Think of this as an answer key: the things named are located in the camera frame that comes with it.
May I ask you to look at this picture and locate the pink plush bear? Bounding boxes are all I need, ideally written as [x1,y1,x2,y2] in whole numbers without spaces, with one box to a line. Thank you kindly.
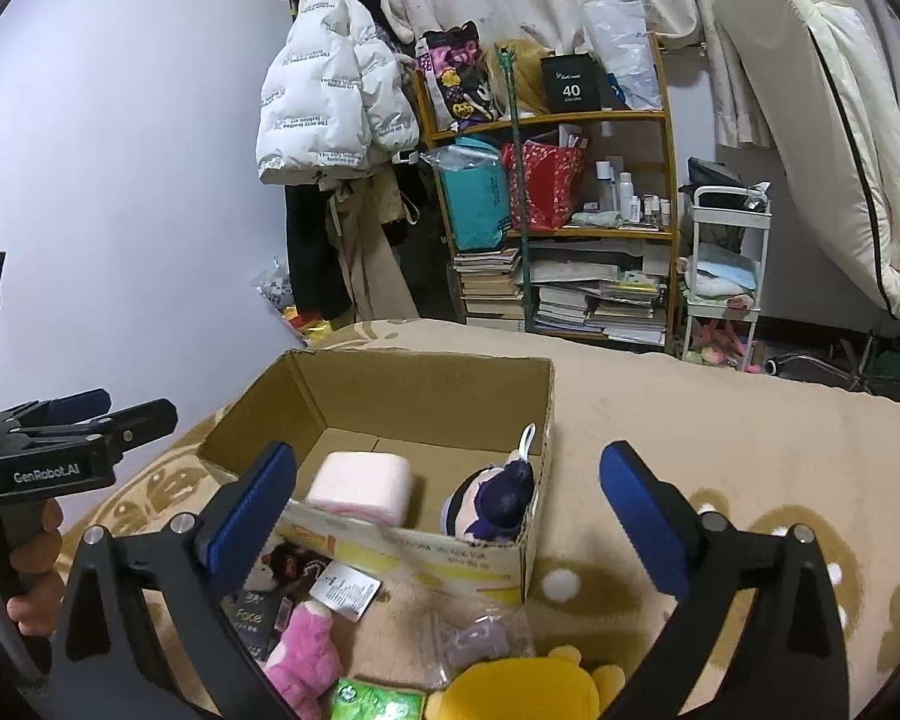
[263,600,343,720]

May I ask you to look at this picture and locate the green tissue pack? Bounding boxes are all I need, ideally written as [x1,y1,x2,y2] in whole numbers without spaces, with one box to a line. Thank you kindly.
[328,678,425,720]

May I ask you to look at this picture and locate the yellow plush toy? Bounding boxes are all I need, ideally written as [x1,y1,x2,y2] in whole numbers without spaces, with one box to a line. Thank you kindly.
[424,645,626,720]

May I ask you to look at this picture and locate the person's left hand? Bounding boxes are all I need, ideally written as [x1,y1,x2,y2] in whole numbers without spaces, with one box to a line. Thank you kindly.
[6,499,64,637]

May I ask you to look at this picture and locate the black packet labelled Face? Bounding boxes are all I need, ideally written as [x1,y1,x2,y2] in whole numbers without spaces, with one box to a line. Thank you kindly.
[224,590,294,665]

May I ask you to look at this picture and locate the white small plush toy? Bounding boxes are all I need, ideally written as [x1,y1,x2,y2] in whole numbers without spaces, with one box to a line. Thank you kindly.
[244,535,284,593]

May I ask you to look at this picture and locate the plastic bag on floor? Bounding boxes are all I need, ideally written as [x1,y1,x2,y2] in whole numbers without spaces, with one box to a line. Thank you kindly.
[251,257,299,332]

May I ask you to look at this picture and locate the white paper tag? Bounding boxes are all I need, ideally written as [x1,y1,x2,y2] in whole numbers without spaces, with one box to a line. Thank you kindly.
[310,561,382,622]

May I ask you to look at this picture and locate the beige patterned blanket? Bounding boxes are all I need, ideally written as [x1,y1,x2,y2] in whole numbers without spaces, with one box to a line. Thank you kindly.
[55,317,900,720]

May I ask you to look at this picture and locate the black hanging garment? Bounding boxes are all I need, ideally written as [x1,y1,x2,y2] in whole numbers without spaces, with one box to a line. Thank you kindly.
[284,184,352,320]

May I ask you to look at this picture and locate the cardboard box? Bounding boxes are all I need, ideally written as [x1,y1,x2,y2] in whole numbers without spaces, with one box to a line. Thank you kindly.
[198,349,556,606]

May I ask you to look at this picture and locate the purple item in plastic bag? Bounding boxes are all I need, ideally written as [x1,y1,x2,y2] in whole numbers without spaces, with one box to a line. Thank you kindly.
[418,608,536,689]

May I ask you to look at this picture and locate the beige hanging trousers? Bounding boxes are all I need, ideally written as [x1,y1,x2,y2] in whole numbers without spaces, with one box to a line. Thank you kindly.
[329,167,419,320]

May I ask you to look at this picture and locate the dark-haired plush doll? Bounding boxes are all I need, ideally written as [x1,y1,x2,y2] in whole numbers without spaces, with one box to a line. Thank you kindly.
[440,422,536,543]

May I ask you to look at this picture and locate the stack of books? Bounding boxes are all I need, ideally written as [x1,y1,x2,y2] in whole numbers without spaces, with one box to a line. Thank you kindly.
[452,247,525,332]

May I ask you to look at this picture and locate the white puffer jacket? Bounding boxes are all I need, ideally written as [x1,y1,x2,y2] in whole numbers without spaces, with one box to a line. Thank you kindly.
[256,0,419,185]

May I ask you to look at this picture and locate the teal bag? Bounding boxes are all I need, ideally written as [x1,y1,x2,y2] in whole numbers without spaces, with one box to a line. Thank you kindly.
[427,137,510,252]

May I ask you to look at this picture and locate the white rolling cart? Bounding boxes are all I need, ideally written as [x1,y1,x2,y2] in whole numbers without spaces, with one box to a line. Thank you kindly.
[683,182,772,372]

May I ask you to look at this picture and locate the colourful cartoon bag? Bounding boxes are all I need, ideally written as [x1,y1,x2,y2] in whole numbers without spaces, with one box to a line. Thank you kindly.
[414,21,499,132]

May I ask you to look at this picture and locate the wooden bookshelf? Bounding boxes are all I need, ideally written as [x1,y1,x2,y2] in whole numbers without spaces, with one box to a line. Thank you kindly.
[411,31,679,348]

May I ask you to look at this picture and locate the red gift bag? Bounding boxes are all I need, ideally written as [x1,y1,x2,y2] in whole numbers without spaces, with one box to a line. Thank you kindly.
[500,140,585,232]

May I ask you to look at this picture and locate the green pole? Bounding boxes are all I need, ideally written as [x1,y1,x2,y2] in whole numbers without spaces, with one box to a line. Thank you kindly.
[496,46,533,333]

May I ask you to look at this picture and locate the black box marked 40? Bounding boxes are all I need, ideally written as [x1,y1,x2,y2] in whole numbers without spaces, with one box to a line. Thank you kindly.
[541,54,601,114]

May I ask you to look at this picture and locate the white plastic bag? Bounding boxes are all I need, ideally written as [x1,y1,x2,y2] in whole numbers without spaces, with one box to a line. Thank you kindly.
[582,0,662,110]

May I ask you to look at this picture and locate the cream folded mattress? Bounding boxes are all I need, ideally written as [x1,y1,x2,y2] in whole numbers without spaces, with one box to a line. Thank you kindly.
[713,0,900,320]

